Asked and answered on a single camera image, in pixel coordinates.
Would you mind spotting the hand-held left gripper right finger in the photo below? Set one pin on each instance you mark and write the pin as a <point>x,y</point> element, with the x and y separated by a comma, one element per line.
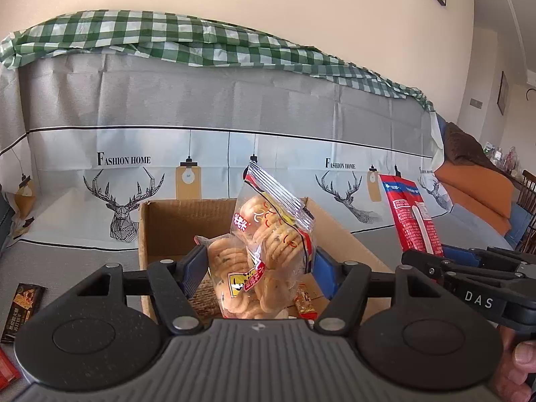
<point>324,272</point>

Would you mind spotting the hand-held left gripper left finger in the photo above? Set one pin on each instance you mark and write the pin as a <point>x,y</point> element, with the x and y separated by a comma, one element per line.
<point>194,270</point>

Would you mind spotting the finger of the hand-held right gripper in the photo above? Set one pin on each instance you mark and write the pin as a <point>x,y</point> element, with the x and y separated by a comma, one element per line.
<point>494,256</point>
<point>418,259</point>

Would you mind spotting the gold and red candy packet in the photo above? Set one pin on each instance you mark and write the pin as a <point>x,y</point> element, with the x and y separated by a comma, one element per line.
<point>305,303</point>

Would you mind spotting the clear cookie packet yellow label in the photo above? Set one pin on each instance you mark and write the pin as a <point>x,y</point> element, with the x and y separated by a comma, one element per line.
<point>234,276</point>

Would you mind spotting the red and white snack packet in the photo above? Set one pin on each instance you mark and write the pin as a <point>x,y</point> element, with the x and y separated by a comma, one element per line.
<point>412,213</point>

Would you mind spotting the brown cardboard box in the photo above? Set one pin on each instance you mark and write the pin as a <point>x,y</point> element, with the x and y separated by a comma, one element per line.
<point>171,226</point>

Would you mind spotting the clear biscuit bag red stripe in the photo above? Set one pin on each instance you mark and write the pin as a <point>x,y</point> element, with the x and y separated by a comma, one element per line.
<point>272,226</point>

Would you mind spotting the person's right hand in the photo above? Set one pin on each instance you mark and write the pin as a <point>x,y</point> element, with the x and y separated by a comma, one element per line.
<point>519,360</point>

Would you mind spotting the blue cloth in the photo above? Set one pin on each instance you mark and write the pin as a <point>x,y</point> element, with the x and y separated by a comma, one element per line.
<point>521,224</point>

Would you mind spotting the wooden chair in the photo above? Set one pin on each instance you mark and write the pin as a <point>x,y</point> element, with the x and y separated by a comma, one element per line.
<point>527,192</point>

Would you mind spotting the brown blanket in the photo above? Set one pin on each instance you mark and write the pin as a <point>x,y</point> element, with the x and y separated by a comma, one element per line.
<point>465,146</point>

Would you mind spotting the dark brown snack packet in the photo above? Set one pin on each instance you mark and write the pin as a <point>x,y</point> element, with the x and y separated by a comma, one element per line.
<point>23,312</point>

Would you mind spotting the grey deer print sofa cover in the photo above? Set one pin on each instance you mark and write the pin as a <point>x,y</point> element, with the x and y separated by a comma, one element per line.
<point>167,92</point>

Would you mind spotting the small red snack packet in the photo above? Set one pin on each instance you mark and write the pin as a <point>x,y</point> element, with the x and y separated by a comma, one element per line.
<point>5,370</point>

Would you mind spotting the green checked cloth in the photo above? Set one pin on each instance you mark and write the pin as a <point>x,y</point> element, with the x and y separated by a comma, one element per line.
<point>167,33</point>

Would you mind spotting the wall switch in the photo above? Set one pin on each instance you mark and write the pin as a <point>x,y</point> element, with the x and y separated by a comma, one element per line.
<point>475,102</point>

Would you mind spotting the small framed wall picture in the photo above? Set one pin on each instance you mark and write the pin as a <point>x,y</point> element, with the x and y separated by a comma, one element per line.
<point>503,92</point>

